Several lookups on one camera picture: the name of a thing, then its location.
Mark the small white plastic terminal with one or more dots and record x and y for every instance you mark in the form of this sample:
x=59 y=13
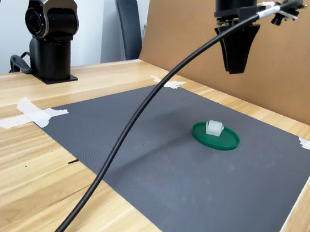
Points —
x=214 y=128

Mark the round green lid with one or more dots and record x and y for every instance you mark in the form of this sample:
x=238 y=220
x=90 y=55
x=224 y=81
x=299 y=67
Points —
x=225 y=142

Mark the brown cardboard partition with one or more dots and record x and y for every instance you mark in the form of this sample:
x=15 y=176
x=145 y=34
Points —
x=292 y=68

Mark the dark grey chair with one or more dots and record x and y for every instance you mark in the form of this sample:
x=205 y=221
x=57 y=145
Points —
x=127 y=29

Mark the dark grey mat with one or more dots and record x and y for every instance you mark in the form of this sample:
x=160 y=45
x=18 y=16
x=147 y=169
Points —
x=191 y=183

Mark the small black pin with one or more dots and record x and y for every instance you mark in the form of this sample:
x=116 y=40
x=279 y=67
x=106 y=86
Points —
x=73 y=161

